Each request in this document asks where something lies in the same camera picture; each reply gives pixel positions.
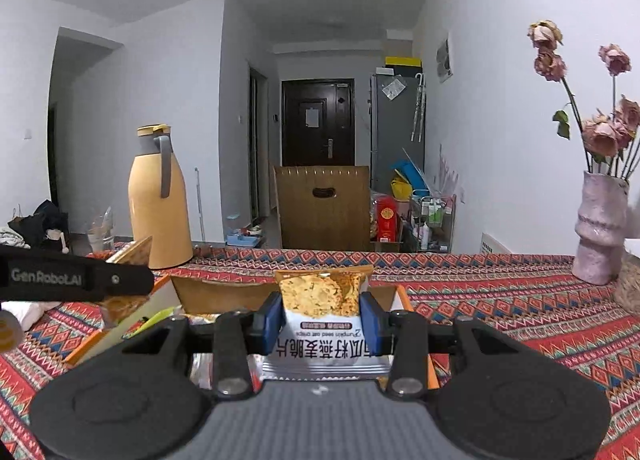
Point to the yellow thermos jug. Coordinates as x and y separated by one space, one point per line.
157 199

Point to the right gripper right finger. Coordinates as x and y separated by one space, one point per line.
378 325

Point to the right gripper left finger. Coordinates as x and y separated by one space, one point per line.
266 325

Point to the woven tissue box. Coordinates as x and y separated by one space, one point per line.
627 290

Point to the patterned red tablecloth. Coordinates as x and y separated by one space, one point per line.
533 298

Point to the clear drinking glass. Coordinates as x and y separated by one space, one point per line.
100 234

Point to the oat crisp snack packet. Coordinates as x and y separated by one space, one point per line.
322 337

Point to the brown wooden chair back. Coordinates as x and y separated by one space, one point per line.
324 208

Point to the pink ceramic vase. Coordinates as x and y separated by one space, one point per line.
601 228

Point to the yellow box on fridge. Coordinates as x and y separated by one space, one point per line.
403 61

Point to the dark entrance door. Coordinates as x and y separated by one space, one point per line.
318 122

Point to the grey refrigerator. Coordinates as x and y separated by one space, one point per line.
394 135

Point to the lime green snack packet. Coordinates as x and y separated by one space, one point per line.
147 322

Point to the wire storage cart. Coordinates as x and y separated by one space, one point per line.
431 223

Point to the red cardboard snack box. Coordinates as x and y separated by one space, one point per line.
200 304

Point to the white crumpled cloth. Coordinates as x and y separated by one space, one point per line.
23 315

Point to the red canister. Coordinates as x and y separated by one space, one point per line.
386 219

